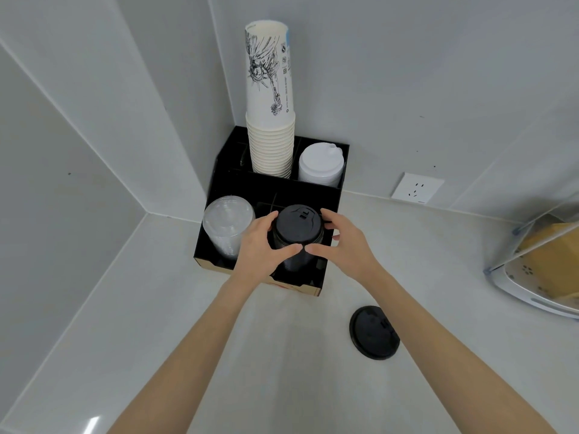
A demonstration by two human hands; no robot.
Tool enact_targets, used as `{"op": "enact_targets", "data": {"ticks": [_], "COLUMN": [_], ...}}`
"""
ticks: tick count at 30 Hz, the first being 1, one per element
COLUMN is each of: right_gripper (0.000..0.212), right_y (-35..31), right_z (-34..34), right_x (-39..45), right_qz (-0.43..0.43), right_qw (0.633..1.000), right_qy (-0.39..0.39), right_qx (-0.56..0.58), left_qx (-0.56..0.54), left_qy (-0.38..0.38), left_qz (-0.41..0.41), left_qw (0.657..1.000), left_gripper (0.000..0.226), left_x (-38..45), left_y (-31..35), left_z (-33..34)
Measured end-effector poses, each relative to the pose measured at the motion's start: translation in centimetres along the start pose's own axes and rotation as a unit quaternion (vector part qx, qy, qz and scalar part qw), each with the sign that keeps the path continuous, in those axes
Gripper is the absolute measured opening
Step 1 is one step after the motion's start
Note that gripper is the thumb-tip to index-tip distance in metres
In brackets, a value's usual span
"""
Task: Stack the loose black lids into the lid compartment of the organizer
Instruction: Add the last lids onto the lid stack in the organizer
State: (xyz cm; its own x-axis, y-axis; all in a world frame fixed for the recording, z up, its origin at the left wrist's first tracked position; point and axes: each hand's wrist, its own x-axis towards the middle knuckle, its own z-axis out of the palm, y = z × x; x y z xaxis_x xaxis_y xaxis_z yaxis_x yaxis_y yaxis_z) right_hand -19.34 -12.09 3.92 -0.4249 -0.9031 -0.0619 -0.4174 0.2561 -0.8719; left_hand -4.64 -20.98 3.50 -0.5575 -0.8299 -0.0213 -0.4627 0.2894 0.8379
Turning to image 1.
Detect person's right hand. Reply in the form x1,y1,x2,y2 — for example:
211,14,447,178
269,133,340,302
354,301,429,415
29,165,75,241
306,209,384,281

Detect person's left hand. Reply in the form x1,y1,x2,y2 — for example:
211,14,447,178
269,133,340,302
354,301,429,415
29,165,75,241
231,211,303,288

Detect stack of black cup lids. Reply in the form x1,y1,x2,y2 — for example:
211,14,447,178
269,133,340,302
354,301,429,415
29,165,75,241
268,204,325,273

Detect person's right forearm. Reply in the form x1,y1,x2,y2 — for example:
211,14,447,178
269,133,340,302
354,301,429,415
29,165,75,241
358,262,560,434

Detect person's left forearm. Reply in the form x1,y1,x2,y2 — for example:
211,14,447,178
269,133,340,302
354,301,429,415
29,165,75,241
107,268,268,434

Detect black cardboard organizer box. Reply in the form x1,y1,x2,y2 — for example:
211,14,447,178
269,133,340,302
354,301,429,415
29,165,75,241
194,126,351,297

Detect stack of clear plastic lids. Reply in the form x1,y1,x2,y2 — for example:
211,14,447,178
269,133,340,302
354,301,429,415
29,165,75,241
203,195,256,261

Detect stack of white cup lids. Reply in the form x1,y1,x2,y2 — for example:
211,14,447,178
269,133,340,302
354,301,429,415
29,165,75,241
298,142,345,187

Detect black cup lid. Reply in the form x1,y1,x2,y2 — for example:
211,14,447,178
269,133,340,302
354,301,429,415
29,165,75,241
349,305,401,361

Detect stack of white paper cups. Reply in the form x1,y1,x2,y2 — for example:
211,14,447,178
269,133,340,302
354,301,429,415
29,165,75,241
244,20,296,179

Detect clear plastic storage container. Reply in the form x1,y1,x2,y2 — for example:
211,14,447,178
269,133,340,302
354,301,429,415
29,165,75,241
483,201,579,320

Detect white wall socket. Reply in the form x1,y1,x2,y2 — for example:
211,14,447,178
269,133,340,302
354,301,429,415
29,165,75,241
391,172,445,205

